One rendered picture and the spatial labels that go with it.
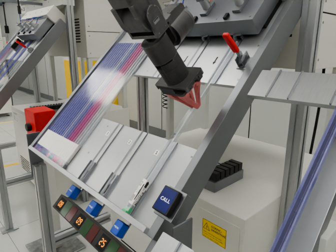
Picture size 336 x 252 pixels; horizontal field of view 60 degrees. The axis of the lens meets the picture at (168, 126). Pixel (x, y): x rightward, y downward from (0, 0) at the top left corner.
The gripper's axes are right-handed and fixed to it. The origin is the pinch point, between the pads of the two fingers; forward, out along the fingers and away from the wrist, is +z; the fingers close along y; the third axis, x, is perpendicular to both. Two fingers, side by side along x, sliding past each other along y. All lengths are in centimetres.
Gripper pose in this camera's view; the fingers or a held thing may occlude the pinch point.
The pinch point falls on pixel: (194, 104)
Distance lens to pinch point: 70.6
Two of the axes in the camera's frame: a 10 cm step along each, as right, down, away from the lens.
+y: -6.7, -1.7, 7.2
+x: -5.6, 7.6, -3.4
